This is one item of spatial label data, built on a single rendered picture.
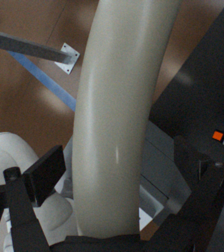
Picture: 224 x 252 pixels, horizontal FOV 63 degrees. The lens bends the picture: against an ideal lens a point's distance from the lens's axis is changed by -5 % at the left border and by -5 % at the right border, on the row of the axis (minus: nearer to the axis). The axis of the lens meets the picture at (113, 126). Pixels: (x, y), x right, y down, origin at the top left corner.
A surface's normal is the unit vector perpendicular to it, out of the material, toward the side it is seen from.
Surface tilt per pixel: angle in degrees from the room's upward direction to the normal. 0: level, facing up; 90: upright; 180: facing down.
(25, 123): 0
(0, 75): 0
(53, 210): 91
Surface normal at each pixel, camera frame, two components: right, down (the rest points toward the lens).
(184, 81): -0.42, 0.12
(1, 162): 0.57, -0.62
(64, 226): 0.65, -0.67
